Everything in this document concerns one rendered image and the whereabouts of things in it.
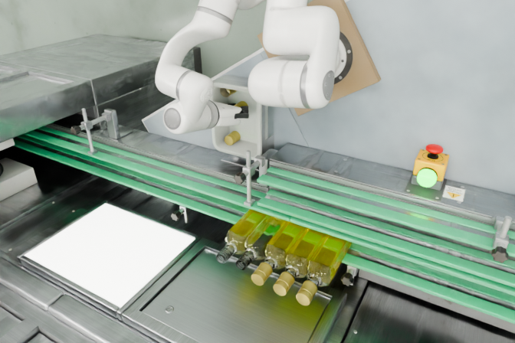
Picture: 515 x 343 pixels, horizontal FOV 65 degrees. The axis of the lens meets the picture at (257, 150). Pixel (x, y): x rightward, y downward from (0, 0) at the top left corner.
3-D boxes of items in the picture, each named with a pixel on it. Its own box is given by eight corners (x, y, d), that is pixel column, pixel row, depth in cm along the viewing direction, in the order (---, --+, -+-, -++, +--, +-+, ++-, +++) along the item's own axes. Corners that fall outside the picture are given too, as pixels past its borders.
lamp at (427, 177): (416, 181, 101) (414, 187, 99) (419, 165, 99) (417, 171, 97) (435, 185, 99) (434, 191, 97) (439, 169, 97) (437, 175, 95)
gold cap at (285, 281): (280, 280, 97) (272, 292, 94) (281, 269, 95) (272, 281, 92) (294, 285, 96) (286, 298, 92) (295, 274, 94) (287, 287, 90)
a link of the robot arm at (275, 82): (274, 49, 94) (238, 65, 82) (329, 49, 88) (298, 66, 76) (278, 89, 98) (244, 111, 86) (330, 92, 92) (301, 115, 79)
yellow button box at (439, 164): (416, 171, 108) (410, 184, 102) (421, 145, 105) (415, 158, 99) (444, 178, 105) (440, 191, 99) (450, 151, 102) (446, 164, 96)
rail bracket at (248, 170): (257, 190, 121) (234, 212, 111) (256, 139, 113) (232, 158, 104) (266, 193, 120) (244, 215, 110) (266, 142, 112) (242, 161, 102)
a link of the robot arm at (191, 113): (168, 65, 91) (202, 78, 87) (197, 66, 100) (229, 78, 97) (156, 129, 96) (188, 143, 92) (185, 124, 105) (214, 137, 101)
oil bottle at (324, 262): (334, 234, 114) (303, 284, 97) (336, 217, 111) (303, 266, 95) (354, 240, 111) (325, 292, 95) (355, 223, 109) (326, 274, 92)
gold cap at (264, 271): (259, 271, 100) (250, 282, 96) (260, 259, 98) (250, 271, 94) (272, 276, 98) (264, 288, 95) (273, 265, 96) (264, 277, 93)
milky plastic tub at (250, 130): (227, 139, 136) (212, 149, 129) (224, 73, 126) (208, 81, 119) (273, 151, 128) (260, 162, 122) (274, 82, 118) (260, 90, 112)
